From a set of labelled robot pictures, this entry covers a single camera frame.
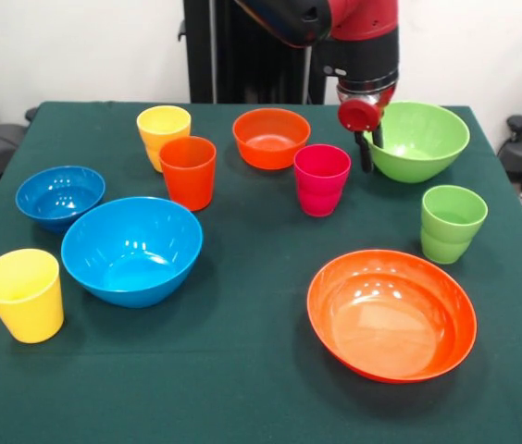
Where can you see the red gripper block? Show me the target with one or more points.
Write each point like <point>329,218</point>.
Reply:
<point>358,115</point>

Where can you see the large green bowl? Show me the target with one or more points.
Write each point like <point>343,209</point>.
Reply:
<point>423,148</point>

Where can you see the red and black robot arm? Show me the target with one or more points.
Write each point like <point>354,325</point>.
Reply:
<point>363,55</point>

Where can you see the pink cup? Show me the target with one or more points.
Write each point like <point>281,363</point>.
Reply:
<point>321,185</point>

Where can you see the small orange bowl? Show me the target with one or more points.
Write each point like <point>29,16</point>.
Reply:
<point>270,143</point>

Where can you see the green cup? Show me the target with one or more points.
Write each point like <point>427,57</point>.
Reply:
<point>451,231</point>

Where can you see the large orange bowl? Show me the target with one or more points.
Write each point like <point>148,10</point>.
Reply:
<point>390,324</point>

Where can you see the dark green tablecloth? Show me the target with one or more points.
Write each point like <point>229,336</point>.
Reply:
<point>252,277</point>

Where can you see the orange cup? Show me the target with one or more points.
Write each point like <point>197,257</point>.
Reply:
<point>187,180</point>

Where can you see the yellow cup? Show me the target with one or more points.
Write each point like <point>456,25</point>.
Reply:
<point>25,305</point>
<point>159,125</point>

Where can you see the large light blue bowl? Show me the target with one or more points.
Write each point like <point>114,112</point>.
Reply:
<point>127,259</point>

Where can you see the small dark blue bowl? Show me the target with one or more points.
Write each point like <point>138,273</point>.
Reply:
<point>57,199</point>

